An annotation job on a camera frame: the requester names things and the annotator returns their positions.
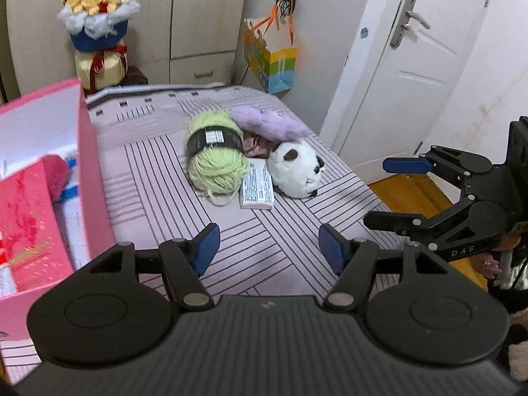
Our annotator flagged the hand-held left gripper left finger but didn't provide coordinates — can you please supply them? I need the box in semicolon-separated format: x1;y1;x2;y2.
88;223;221;310

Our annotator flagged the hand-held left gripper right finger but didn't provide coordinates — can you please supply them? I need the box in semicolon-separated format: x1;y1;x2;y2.
318;223;448;310

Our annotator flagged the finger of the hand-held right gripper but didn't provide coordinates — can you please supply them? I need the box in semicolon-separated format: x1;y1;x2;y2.
382;144;493;192
363;196;479;248

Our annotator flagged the white tissue packet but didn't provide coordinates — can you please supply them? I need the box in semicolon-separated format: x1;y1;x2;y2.
239;160;275;210

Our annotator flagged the green yarn ball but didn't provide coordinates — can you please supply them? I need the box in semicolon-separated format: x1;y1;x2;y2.
185;112;250;196

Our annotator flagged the panda plush toy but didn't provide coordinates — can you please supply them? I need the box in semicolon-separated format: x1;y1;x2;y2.
267;140;326;199

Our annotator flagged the pink floral cloth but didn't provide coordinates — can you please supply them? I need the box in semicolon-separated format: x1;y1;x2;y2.
243;134;279;159

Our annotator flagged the pink cardboard box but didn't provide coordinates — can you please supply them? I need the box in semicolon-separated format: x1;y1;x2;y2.
0;78;116;335

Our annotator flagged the purple plush toy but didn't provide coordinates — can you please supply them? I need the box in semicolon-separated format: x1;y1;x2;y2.
230;105;312;142

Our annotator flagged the blue and white packet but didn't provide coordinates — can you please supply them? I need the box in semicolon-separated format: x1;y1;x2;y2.
53;150;81;205

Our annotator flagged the red yarn ball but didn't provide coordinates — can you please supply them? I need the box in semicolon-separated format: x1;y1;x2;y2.
43;154;72;199

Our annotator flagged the red envelope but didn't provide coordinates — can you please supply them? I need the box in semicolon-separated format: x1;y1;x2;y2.
0;159;77;300

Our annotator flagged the person's right hand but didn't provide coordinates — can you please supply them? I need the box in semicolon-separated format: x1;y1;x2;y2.
470;229;528;283

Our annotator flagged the white door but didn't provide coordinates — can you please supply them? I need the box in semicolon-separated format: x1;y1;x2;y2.
330;0;496;166

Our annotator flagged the striped bed sheet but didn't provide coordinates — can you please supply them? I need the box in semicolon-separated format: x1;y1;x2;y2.
0;84;407;384

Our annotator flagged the person's fuzzy clothing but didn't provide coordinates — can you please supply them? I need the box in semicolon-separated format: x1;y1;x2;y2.
489;256;528;380

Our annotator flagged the colourful paper gift bag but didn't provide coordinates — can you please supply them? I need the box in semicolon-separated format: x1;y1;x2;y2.
243;16;298;95

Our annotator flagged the beige wardrobe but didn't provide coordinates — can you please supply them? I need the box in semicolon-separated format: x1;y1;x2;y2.
0;0;252;100

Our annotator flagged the flower bouquet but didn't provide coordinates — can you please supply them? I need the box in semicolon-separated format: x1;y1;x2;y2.
56;0;141;52

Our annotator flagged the metal door handle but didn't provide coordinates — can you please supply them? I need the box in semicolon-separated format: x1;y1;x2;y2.
390;0;432;48

